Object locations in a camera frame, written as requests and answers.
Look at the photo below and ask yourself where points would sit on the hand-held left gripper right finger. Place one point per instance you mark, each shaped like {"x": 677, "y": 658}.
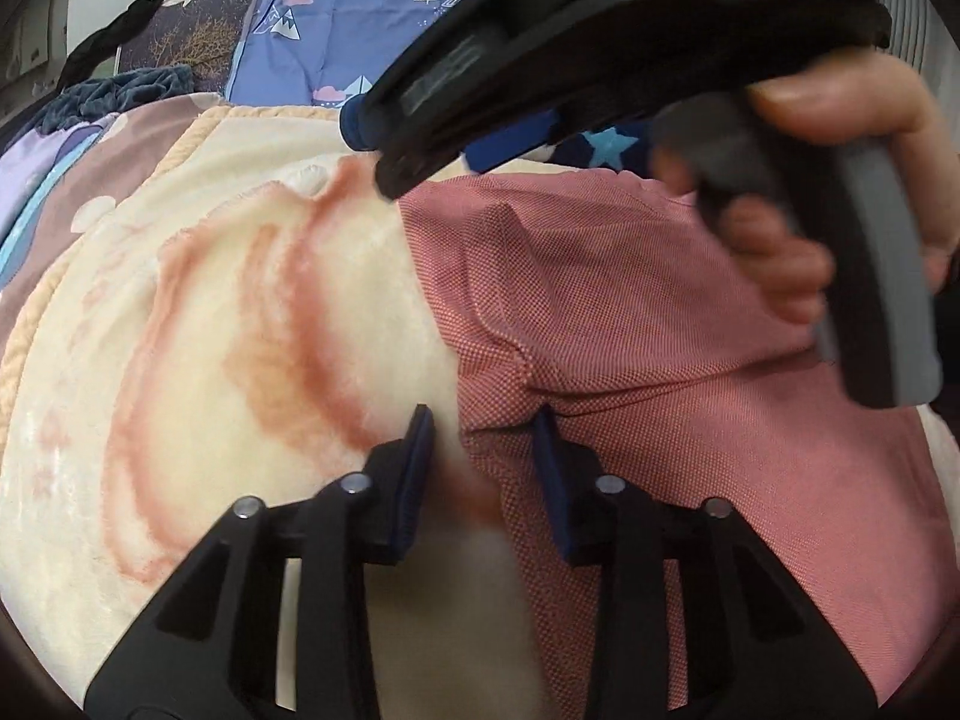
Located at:
{"x": 551, "y": 480}

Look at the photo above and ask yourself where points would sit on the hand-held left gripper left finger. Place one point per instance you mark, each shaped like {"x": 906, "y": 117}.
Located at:
{"x": 417, "y": 465}

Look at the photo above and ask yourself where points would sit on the dark teal fleece cloth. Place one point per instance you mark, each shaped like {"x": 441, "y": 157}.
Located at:
{"x": 127, "y": 94}

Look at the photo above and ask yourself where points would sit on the blue patterned pillow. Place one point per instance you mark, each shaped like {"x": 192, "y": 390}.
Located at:
{"x": 337, "y": 37}

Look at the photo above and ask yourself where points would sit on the person's right hand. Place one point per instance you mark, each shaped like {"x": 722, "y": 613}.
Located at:
{"x": 847, "y": 101}

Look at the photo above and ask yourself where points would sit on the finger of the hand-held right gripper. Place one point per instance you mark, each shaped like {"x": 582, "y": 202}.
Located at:
{"x": 465, "y": 97}

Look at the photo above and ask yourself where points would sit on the pink knit garment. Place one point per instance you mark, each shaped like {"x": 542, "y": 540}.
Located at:
{"x": 637, "y": 330}

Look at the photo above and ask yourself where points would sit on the cream and orange fleece blanket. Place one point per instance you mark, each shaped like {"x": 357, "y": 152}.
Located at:
{"x": 225, "y": 277}

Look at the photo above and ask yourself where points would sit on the navy star print cloth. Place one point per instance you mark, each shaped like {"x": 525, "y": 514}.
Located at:
{"x": 607, "y": 146}

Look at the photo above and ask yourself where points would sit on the lilac printed cloth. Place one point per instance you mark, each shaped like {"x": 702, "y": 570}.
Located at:
{"x": 37, "y": 165}

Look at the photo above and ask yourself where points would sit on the black cloth bundle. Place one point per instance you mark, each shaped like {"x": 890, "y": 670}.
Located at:
{"x": 127, "y": 22}

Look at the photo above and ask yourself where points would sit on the dark tree print pillow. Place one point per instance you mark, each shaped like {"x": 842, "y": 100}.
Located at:
{"x": 195, "y": 30}

